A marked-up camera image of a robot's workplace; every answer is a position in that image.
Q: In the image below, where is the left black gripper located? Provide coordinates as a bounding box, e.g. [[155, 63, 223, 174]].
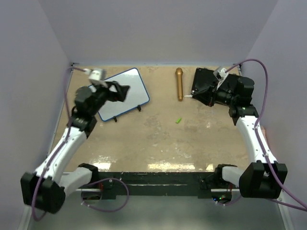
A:
[[91, 81, 131, 116]]

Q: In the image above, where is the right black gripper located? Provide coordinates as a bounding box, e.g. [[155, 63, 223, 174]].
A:
[[193, 80, 237, 107]]

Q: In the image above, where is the blue framed whiteboard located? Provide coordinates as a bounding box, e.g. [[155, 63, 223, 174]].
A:
[[89, 68, 150, 122]]

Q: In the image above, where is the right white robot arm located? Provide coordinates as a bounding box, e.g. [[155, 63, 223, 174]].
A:
[[191, 75, 288, 199]]

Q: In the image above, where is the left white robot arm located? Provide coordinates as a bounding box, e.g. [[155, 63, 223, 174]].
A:
[[21, 81, 130, 214]]

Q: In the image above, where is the black hard case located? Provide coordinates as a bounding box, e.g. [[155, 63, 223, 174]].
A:
[[191, 67, 240, 106]]

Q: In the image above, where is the gold microphone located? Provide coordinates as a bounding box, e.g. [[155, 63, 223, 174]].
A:
[[175, 68, 183, 102]]

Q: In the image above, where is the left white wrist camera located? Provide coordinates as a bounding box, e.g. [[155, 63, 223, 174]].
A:
[[83, 68, 107, 87]]

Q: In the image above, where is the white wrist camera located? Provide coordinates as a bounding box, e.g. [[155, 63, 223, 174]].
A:
[[83, 68, 107, 87], [213, 67, 228, 90]]

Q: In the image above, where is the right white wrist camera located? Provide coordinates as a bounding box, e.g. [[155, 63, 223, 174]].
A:
[[213, 67, 228, 90]]

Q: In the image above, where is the wire whiteboard stand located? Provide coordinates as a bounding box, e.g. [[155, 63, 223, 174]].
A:
[[113, 105, 142, 122]]

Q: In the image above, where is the black base frame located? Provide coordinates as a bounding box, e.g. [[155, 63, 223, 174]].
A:
[[71, 171, 240, 201]]

